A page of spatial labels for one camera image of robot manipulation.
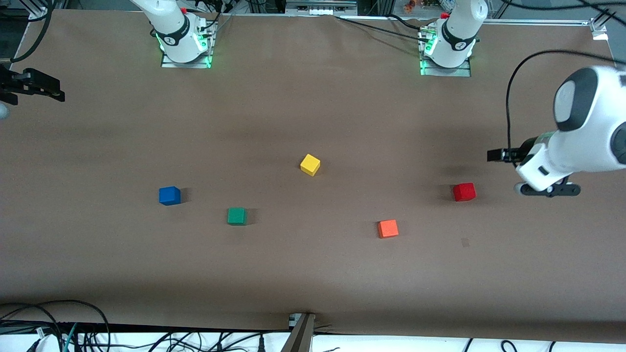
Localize green cable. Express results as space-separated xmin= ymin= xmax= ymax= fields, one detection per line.
xmin=61 ymin=323 xmax=79 ymax=352

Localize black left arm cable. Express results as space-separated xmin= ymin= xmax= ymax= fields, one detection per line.
xmin=506 ymin=49 xmax=626 ymax=153

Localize red block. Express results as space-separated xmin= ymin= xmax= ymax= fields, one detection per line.
xmin=452 ymin=182 xmax=477 ymax=202

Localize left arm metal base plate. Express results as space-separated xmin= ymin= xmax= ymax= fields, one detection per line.
xmin=420 ymin=29 xmax=472 ymax=77

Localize black looping cable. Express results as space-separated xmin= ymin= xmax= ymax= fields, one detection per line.
xmin=0 ymin=300 xmax=111 ymax=352

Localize yellow block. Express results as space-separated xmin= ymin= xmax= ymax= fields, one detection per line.
xmin=300 ymin=154 xmax=321 ymax=177

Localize metal post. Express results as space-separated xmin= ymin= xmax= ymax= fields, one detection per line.
xmin=281 ymin=313 xmax=316 ymax=352

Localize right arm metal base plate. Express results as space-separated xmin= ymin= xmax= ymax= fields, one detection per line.
xmin=161 ymin=22 xmax=212 ymax=69

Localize long black table cable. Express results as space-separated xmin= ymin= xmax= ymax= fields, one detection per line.
xmin=335 ymin=16 xmax=427 ymax=42

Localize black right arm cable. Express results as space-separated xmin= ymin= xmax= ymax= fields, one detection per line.
xmin=10 ymin=0 xmax=54 ymax=63

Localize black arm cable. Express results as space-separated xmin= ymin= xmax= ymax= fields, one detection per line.
xmin=506 ymin=49 xmax=626 ymax=153
xmin=10 ymin=0 xmax=54 ymax=63

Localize short black table cable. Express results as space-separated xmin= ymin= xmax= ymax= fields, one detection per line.
xmin=386 ymin=14 xmax=426 ymax=32

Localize metal rail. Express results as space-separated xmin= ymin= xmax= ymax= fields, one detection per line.
xmin=285 ymin=0 xmax=358 ymax=16

